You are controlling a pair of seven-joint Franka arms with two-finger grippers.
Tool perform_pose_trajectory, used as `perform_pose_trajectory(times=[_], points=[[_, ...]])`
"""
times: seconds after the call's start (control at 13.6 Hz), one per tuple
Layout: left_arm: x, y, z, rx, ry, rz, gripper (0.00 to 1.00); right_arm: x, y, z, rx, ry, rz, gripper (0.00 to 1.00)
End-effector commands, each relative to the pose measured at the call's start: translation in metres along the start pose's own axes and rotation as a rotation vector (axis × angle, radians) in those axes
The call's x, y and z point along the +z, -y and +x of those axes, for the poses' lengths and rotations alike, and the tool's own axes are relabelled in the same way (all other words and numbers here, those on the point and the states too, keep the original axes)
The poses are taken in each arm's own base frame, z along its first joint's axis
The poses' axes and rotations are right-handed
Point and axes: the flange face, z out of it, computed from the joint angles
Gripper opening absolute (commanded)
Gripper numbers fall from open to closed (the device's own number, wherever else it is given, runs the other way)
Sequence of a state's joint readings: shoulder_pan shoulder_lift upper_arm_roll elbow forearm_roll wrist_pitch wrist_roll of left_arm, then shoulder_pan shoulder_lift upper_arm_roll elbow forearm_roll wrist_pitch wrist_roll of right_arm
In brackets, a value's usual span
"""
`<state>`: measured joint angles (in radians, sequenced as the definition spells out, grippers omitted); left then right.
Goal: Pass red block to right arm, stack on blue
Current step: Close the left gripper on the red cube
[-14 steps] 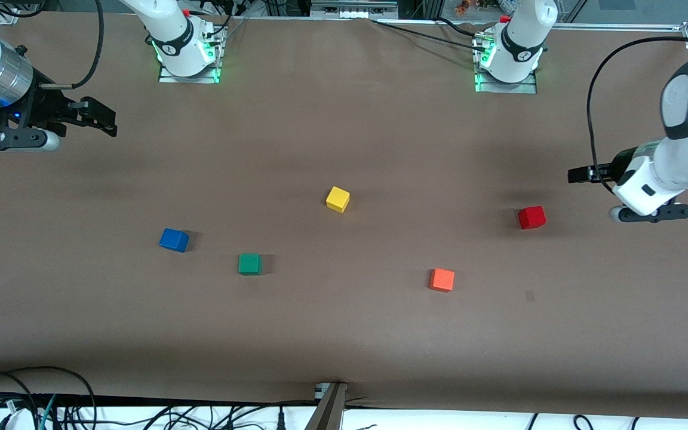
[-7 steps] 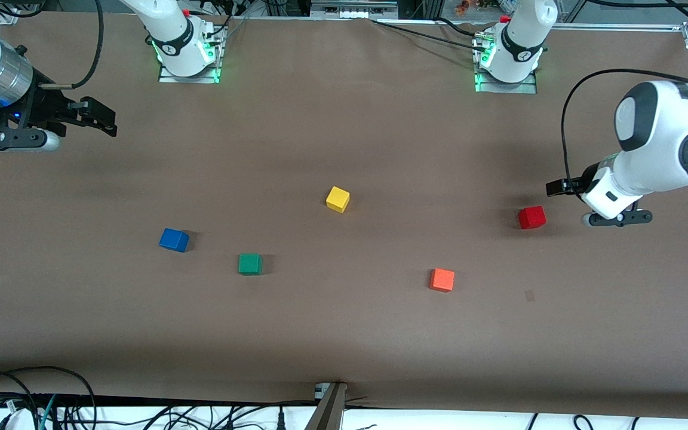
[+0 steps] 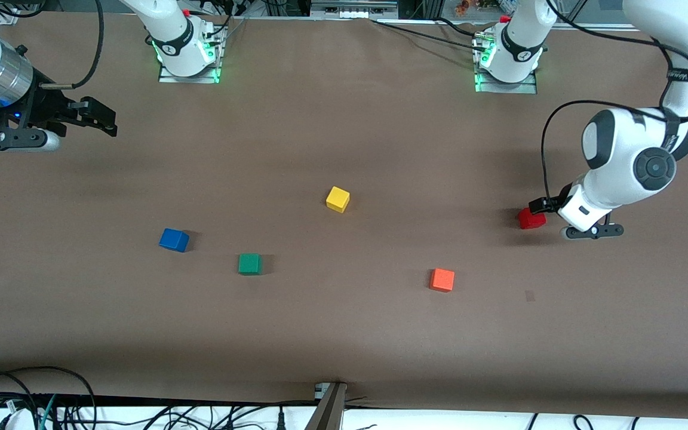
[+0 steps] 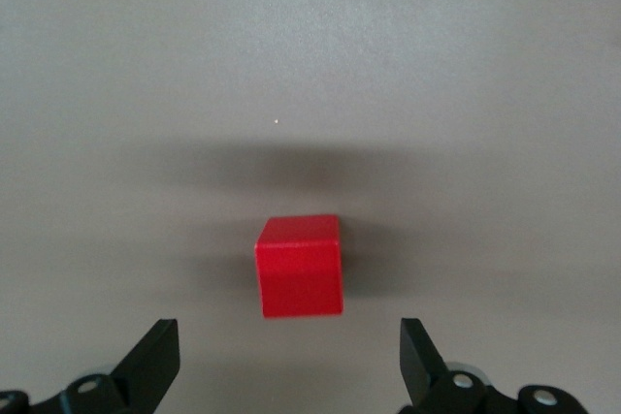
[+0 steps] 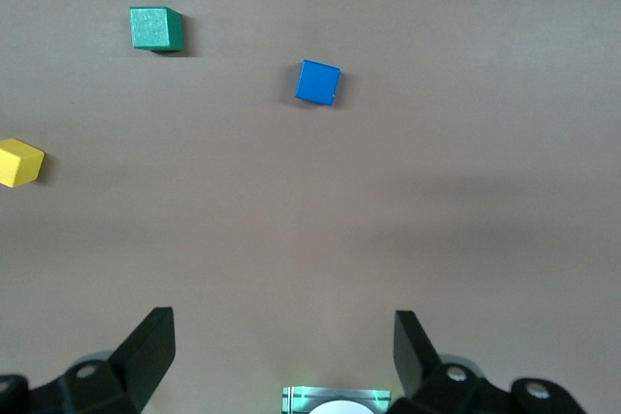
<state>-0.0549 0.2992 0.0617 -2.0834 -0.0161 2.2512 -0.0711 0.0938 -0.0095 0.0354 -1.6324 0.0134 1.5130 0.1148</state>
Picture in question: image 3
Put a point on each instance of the blue wooden block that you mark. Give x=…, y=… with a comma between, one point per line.
x=173, y=240

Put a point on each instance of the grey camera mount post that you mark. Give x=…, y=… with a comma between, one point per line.
x=329, y=412

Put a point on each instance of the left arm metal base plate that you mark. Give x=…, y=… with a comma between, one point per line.
x=523, y=88

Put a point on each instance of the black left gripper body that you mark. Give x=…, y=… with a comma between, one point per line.
x=561, y=197

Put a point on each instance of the small aluminium frame bracket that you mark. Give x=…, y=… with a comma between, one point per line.
x=5, y=19

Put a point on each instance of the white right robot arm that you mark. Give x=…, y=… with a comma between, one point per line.
x=171, y=36

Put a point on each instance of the grey rail with white sockets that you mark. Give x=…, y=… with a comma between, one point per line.
x=353, y=11

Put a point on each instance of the orange wooden block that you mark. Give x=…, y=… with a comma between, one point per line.
x=442, y=280

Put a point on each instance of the red wooden block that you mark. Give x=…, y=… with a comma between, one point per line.
x=529, y=221

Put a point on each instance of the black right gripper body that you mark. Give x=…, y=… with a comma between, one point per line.
x=46, y=108

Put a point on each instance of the green wooden block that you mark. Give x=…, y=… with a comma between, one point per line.
x=249, y=264

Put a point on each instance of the aluminium frame rail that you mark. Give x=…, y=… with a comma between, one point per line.
x=595, y=26

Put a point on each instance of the yellow wooden block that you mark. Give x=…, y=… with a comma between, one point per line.
x=337, y=199

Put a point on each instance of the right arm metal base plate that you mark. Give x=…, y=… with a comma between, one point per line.
x=200, y=79

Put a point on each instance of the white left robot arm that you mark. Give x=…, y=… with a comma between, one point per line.
x=624, y=155

